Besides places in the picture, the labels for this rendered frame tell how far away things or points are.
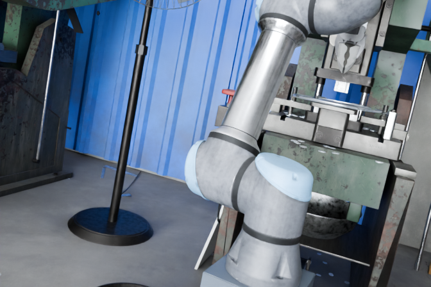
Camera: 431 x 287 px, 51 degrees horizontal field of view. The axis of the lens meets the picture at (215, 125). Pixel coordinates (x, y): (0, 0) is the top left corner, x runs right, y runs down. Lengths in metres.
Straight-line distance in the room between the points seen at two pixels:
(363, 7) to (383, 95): 0.85
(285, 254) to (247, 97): 0.32
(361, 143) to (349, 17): 0.61
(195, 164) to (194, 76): 2.08
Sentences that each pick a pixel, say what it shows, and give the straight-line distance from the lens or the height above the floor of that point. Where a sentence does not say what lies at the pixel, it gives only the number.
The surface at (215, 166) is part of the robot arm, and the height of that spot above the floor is 0.64.
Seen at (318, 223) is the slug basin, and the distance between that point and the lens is 1.58.
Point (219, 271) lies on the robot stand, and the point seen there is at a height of 0.45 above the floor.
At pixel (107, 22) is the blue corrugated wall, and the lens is 3.27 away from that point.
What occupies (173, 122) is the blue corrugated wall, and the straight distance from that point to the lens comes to 3.01.
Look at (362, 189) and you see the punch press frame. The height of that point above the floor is 0.55.
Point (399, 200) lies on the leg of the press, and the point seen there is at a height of 0.56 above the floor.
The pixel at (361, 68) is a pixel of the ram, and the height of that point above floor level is 0.91.
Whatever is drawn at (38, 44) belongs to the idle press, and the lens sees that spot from 2.48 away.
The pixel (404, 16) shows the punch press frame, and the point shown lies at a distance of 1.56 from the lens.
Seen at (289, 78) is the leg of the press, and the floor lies 0.83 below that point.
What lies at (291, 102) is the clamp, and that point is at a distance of 1.67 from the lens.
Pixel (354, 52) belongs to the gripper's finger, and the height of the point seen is 0.95.
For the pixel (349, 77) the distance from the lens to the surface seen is 1.59.
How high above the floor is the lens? 0.84
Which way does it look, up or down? 8 degrees down
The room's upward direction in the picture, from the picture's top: 11 degrees clockwise
